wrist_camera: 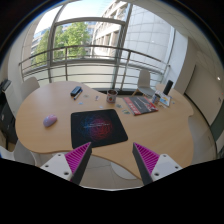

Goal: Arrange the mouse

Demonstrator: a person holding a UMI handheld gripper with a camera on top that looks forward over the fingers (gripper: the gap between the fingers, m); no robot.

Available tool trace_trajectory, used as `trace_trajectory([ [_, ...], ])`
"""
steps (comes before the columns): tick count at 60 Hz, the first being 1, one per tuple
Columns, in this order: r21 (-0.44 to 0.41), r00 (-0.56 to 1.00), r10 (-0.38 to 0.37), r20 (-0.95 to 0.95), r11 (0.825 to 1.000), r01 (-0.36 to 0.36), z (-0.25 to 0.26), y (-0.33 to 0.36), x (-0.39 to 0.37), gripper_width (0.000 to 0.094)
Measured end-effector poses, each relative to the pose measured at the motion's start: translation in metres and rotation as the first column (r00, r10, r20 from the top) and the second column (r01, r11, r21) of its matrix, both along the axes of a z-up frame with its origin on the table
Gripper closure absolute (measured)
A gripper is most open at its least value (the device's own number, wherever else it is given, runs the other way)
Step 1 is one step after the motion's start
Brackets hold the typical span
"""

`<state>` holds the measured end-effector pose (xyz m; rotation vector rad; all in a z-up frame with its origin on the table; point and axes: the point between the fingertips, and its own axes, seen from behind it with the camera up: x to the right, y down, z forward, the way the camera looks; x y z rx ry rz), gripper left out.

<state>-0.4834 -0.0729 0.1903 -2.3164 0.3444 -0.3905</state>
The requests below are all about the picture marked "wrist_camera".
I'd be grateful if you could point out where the black upright speaker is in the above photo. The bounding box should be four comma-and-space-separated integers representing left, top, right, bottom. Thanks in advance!
162, 79, 175, 97

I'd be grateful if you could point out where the white chair with wooden legs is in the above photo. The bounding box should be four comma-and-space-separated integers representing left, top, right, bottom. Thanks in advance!
132, 69, 157, 98

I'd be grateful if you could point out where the pink and lilac computer mouse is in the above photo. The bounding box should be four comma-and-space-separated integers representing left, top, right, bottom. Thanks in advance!
42, 114, 58, 128

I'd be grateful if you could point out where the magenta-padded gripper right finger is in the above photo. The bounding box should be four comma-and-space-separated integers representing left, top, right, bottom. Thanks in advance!
132, 142, 184, 186

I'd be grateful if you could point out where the blue marker pen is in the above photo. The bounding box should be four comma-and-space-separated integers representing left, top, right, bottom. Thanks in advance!
73, 90, 84, 101

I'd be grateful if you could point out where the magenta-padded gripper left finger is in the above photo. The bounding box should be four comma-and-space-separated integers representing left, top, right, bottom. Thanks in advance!
39, 141, 93, 186

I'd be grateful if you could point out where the small blue and white can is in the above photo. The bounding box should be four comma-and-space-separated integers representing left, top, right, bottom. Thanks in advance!
151, 92, 162, 105

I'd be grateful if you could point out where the black rectangular case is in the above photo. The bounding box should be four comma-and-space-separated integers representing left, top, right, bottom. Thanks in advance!
70, 86, 83, 98

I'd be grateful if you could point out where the black and white office printer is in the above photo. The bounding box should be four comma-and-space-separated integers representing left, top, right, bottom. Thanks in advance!
0, 78, 18, 145

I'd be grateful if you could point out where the black mouse pad, red-blue print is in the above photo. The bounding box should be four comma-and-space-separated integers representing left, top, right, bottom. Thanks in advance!
70, 108, 129, 150

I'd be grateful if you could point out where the small colourful standing card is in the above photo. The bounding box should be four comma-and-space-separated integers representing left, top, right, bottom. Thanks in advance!
159, 94, 173, 108

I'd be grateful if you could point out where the grey metal window railing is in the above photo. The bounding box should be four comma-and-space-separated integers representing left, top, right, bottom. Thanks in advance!
18, 44, 171, 92

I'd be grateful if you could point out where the red and black magazine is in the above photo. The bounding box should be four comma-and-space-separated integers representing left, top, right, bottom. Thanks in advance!
123, 95, 159, 116

